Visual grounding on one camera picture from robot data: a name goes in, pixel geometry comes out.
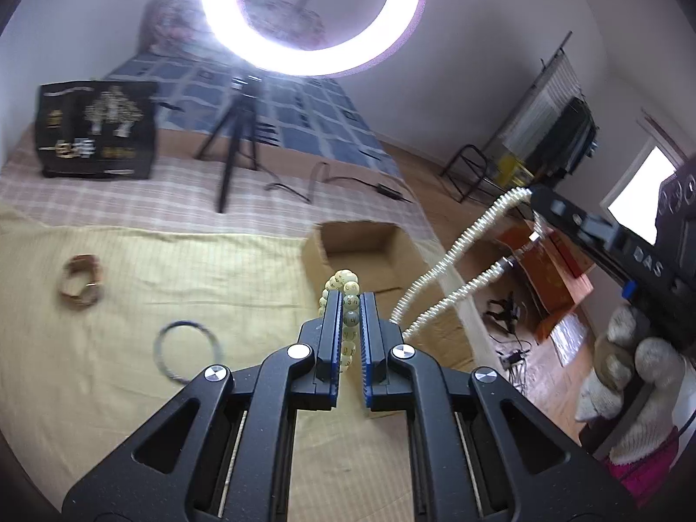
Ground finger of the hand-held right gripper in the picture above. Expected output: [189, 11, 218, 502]
[529, 183, 622, 247]

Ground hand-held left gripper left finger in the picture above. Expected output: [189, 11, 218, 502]
[62, 291, 343, 522]

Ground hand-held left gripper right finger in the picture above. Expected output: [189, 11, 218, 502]
[359, 291, 638, 522]

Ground pale yellow bead bracelet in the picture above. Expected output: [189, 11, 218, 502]
[323, 270, 363, 376]

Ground cardboard box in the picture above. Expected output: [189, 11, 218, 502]
[301, 220, 475, 421]

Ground white pearl necklace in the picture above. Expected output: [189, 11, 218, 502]
[390, 187, 539, 339]

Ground person's right hand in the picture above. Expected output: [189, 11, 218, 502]
[575, 304, 696, 461]

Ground orange flat box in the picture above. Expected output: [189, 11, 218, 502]
[496, 222, 595, 345]

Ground yellow box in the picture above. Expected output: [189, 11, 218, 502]
[496, 153, 532, 187]

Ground clothes rack with dark clothes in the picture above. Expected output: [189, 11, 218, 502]
[497, 31, 602, 188]

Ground black metal chair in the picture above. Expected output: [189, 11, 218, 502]
[439, 144, 509, 204]

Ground yellow checked cloth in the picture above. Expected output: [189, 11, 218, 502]
[0, 198, 419, 517]

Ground pink checked bed sheet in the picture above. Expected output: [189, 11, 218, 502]
[0, 120, 436, 240]

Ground blue checked blanket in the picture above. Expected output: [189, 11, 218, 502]
[103, 49, 406, 181]

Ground black tripod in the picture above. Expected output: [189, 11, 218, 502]
[194, 73, 274, 214]

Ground black bag with gold print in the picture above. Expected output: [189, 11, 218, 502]
[35, 80, 160, 181]

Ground floral pillow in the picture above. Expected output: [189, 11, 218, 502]
[133, 0, 327, 60]

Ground black cables on floor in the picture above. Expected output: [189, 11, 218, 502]
[484, 291, 536, 392]

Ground thin dark bangle ring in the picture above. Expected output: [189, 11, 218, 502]
[153, 320, 224, 385]

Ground black cable with adapter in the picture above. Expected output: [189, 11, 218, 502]
[264, 162, 415, 206]

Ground brown wooden bead bracelet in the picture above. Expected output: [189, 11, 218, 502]
[59, 254, 105, 311]

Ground ring light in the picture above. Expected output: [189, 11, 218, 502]
[201, 0, 426, 77]

